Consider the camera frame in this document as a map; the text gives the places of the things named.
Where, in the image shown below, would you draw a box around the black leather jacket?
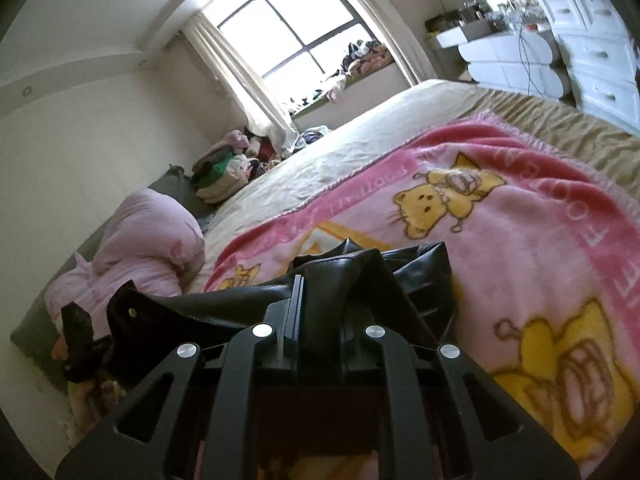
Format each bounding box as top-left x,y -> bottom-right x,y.
61,240 -> 456,390

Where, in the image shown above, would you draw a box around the stack of folded clothes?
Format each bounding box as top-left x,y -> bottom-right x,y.
191,130 -> 262,204

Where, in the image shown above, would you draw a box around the pink cartoon blanket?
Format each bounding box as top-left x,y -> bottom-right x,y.
206,115 -> 639,474

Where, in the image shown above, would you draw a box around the pink quilt bundle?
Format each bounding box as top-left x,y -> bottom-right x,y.
44,188 -> 205,339

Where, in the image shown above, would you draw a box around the beige bed sheet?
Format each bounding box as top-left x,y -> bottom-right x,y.
186,80 -> 639,292

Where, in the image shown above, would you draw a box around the cream curtain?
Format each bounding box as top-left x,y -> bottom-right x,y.
181,11 -> 298,158

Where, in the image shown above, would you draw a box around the white dresser with clutter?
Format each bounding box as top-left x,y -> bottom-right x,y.
425,0 -> 572,102

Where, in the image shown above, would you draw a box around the white drawer cabinet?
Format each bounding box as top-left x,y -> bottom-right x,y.
537,0 -> 639,136

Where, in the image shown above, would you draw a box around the plush toys on windowsill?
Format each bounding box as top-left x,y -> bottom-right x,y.
320,40 -> 394,103

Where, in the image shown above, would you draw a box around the window with dark frame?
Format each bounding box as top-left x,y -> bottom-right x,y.
202,0 -> 381,111

